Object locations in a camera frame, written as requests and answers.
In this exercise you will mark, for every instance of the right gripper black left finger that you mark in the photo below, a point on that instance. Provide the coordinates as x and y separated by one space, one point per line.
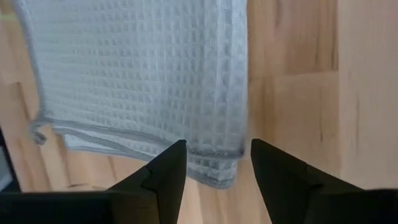
164 180

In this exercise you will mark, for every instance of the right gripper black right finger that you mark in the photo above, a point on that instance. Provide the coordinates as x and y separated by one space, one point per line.
280 180

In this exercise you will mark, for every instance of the light grey waffle microfiber towel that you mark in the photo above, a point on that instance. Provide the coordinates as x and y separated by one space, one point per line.
140 62

